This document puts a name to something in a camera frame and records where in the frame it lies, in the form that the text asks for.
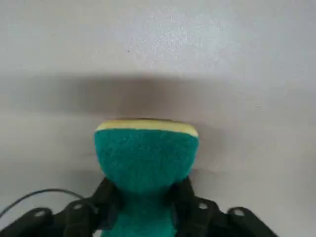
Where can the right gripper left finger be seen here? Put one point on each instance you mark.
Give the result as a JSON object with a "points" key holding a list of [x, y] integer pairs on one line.
{"points": [[81, 219]]}

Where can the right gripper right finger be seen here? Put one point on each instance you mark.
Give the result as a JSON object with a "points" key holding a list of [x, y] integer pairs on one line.
{"points": [[209, 222]]}

